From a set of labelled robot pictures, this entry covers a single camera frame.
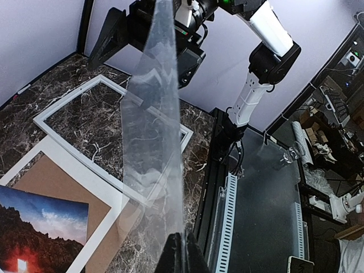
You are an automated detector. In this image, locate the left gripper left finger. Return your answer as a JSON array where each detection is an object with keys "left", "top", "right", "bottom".
[{"left": 154, "top": 233, "right": 184, "bottom": 273}]

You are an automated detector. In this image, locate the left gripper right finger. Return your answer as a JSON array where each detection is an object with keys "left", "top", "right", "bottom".
[{"left": 186, "top": 233, "right": 210, "bottom": 273}]

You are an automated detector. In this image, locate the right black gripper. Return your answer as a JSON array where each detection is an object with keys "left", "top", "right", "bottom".
[{"left": 88, "top": 1, "right": 205, "bottom": 70}]

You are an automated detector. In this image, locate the clear acrylic sheet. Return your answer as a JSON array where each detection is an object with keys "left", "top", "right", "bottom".
[{"left": 121, "top": 1, "right": 184, "bottom": 272}]

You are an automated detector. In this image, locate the white picture frame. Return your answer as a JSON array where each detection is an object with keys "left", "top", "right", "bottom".
[{"left": 34, "top": 75, "right": 193, "bottom": 203}]

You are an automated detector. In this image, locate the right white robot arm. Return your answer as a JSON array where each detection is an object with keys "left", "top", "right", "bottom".
[{"left": 88, "top": 1, "right": 301, "bottom": 149}]

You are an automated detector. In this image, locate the white photo mat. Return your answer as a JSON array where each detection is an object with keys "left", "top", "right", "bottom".
[{"left": 1, "top": 136, "right": 132, "bottom": 272}]

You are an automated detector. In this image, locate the landscape photo print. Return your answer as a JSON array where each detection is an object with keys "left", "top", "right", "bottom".
[{"left": 1, "top": 186, "right": 89, "bottom": 272}]

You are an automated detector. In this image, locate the brown cardboard backing board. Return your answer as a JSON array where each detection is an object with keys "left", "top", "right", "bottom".
[{"left": 11, "top": 155, "right": 143, "bottom": 273}]

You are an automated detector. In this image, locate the cluttered background workbench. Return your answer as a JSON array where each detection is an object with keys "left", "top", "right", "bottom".
[{"left": 267, "top": 12, "right": 363, "bottom": 272}]

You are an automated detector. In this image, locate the right black corner post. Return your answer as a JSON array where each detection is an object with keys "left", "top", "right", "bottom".
[{"left": 76, "top": 0, "right": 94, "bottom": 55}]

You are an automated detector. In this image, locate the white slotted cable duct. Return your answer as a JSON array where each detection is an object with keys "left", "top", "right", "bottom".
[{"left": 215, "top": 172, "right": 238, "bottom": 272}]

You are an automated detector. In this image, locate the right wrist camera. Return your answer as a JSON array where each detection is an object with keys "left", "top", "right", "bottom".
[{"left": 175, "top": 21, "right": 206, "bottom": 89}]

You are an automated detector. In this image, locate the black front rail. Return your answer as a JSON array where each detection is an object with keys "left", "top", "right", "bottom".
[{"left": 193, "top": 109, "right": 230, "bottom": 272}]

